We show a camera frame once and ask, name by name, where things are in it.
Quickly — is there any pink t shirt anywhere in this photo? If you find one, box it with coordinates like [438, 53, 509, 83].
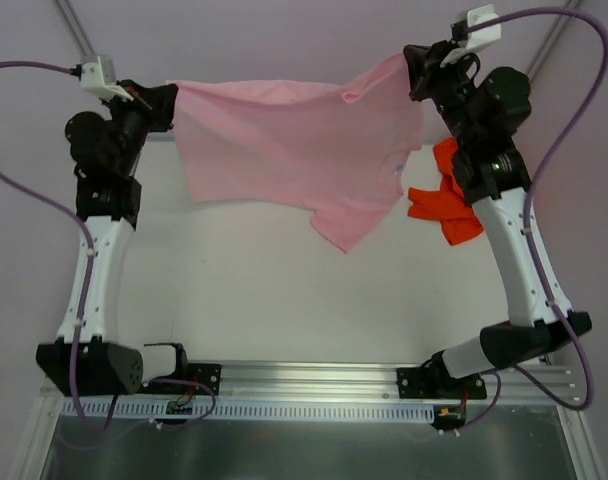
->
[173, 54, 423, 251]

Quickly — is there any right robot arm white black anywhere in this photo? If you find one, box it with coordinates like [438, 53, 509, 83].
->
[403, 41, 592, 397]

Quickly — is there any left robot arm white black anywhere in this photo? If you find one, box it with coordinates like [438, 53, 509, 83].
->
[36, 80, 179, 397]

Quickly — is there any orange t shirt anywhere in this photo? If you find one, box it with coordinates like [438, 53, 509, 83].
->
[407, 138, 484, 246]

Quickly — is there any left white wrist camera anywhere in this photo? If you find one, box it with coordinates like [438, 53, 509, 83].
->
[79, 55, 134, 101]

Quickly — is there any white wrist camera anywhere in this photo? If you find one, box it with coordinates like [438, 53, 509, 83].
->
[79, 55, 134, 101]
[440, 4, 502, 68]

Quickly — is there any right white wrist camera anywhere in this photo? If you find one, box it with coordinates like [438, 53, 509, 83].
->
[440, 4, 502, 68]

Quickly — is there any right aluminium frame post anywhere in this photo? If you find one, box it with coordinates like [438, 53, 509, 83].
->
[526, 0, 585, 84]

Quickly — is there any aluminium frame post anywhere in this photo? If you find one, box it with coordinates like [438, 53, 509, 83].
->
[526, 0, 585, 84]
[52, 0, 96, 57]

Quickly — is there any left aluminium frame post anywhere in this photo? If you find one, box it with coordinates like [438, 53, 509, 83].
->
[52, 0, 96, 57]

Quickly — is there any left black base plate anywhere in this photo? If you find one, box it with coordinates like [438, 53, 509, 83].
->
[185, 362, 222, 396]

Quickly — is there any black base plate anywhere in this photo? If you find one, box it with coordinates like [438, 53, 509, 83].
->
[185, 362, 222, 396]
[396, 366, 487, 400]

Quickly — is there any white slotted cable duct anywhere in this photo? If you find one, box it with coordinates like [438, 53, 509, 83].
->
[61, 398, 436, 424]

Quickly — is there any aluminium mounting rail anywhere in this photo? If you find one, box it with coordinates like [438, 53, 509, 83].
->
[39, 360, 581, 403]

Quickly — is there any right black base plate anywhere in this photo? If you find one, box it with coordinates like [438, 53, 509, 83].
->
[396, 366, 487, 400]

